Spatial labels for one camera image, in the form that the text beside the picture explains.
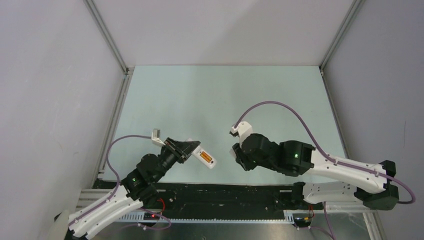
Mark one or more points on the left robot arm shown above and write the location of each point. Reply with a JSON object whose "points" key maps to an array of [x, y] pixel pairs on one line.
{"points": [[133, 192]]}

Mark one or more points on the left aluminium frame post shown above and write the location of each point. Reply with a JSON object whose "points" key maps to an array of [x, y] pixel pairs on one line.
{"points": [[123, 83]]}

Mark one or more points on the orange battery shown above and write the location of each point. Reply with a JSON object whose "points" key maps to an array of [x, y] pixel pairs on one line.
{"points": [[206, 157]]}

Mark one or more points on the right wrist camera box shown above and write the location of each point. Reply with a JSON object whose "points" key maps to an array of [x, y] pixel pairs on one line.
{"points": [[242, 131]]}

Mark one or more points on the white remote control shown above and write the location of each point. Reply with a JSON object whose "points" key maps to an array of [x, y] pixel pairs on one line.
{"points": [[195, 153]]}

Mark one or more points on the right controller board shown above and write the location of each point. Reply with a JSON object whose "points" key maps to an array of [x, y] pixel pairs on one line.
{"points": [[302, 222]]}

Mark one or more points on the aluminium frame post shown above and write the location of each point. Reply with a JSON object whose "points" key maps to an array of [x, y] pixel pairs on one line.
{"points": [[123, 83], [347, 21]]}

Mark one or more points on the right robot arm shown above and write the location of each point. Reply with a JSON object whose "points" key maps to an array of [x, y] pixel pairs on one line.
{"points": [[369, 184]]}

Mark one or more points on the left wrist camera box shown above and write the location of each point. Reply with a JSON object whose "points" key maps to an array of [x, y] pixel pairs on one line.
{"points": [[155, 137]]}

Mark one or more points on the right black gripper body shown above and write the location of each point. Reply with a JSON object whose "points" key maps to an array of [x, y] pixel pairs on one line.
{"points": [[249, 163]]}

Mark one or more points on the right aluminium frame post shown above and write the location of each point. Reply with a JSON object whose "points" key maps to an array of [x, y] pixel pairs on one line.
{"points": [[347, 21]]}

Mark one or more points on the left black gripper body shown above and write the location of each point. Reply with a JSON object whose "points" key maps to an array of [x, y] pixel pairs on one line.
{"points": [[170, 156]]}

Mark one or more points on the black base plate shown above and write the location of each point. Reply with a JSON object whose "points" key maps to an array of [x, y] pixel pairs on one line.
{"points": [[228, 202]]}

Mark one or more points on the controller board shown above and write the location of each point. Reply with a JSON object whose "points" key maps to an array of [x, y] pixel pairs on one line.
{"points": [[147, 216], [302, 222]]}

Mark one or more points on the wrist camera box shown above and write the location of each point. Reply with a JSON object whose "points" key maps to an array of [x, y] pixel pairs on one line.
{"points": [[242, 131], [155, 137]]}

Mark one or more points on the left controller board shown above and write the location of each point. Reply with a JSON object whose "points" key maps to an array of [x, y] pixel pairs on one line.
{"points": [[147, 216]]}

